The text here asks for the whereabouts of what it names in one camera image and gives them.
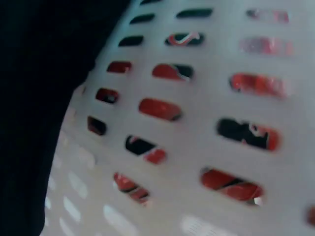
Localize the white slotted plastic basket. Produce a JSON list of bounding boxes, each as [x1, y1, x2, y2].
[[43, 0, 315, 236]]

